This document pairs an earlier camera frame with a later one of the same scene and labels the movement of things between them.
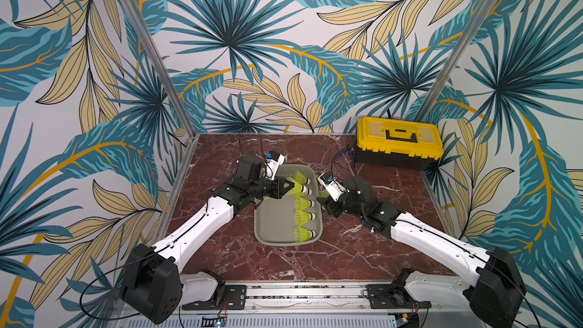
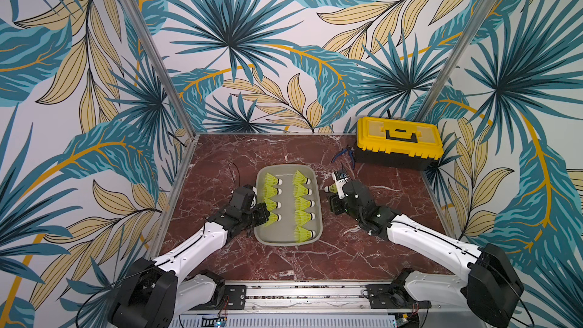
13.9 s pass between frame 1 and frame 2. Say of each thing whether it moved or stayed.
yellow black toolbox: stayed
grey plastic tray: stayed
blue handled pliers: stayed
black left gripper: moved
